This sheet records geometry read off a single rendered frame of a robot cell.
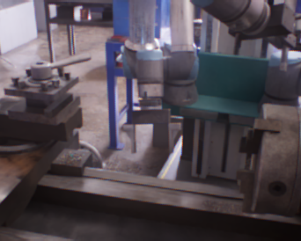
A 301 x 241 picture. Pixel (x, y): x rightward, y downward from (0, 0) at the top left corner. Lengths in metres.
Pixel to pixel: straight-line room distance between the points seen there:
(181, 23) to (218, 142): 0.86
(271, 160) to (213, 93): 1.13
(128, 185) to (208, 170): 1.02
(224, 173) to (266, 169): 1.40
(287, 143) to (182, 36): 0.76
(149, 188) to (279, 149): 0.54
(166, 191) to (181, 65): 0.48
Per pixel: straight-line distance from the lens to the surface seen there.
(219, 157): 2.14
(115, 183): 1.24
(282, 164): 0.80
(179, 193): 1.20
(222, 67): 1.84
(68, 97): 1.22
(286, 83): 1.67
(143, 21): 1.63
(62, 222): 1.29
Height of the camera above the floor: 1.55
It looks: 27 degrees down
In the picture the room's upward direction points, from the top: 1 degrees clockwise
